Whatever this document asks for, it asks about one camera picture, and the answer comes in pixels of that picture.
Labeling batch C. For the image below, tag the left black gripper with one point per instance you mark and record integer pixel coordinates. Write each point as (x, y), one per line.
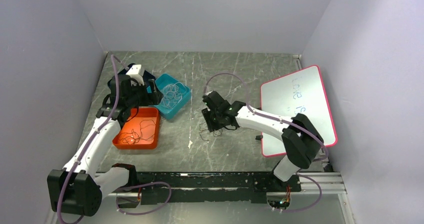
(153, 98)

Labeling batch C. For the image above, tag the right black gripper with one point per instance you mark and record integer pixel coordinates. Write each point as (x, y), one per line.
(211, 126)

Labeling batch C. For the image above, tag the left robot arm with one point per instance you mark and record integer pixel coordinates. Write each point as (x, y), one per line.
(75, 189)

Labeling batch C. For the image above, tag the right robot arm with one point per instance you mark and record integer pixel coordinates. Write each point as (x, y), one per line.
(298, 135)

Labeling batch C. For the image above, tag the navy blue tray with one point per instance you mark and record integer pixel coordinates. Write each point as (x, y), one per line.
(147, 75)

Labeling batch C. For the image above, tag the teal tray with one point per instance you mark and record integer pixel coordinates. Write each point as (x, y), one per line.
(175, 96)

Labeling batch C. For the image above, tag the orange tray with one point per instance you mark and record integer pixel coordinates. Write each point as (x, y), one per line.
(141, 131)

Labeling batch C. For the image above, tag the pink framed whiteboard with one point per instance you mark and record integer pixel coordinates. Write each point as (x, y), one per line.
(301, 92)

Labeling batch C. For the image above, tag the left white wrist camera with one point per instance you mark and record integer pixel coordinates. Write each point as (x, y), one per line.
(136, 71)

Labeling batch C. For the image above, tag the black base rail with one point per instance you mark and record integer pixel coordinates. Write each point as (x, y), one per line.
(197, 187)

